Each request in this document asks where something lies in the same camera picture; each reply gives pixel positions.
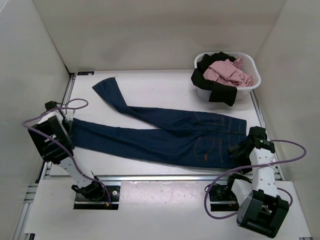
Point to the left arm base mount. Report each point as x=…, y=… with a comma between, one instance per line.
x=99, y=202

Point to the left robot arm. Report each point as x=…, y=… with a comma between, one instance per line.
x=51, y=133

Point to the pink garment in basket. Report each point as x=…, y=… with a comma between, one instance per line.
x=229, y=73

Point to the white plastic laundry basket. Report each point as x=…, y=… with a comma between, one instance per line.
x=249, y=67

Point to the dark corner label sticker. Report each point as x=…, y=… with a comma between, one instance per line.
x=85, y=73

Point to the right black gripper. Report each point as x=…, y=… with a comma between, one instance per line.
x=236, y=149

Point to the dark blue denim trousers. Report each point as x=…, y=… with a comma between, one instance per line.
x=179, y=137

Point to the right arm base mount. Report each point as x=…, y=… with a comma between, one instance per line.
x=222, y=199

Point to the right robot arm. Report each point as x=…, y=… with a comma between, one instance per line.
x=261, y=208

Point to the black garment in basket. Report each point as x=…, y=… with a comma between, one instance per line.
x=219, y=93

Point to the left aluminium rail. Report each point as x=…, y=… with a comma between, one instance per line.
x=46, y=166

